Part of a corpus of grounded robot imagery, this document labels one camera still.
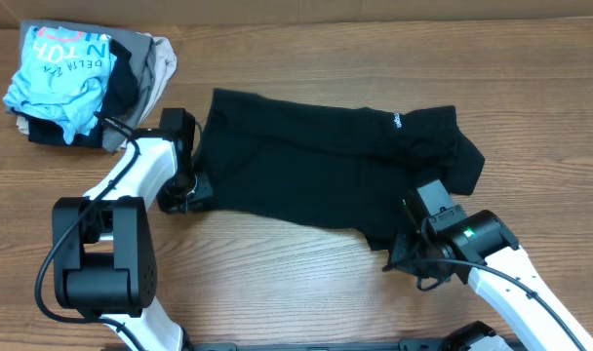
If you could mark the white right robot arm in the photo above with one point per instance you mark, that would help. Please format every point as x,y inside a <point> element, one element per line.
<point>484,254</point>

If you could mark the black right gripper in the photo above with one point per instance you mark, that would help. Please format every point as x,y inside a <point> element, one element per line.
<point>401,254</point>

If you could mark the black t-shirt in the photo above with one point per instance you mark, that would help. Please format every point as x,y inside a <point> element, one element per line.
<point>330,167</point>

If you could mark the light blue printed t-shirt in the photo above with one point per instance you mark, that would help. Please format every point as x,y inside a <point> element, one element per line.
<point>63,78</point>

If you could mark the black folded garment in pile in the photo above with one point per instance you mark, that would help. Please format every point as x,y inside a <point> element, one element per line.
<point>121,95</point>

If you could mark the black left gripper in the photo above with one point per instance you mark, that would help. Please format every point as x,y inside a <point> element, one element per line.
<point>170,203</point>

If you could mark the grey folded garment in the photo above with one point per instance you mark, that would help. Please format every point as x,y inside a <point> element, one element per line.
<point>142,61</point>

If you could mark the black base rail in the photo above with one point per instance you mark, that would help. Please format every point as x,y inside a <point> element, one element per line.
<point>405,344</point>

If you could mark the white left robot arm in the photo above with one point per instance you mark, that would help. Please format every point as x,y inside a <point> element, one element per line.
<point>102,258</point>

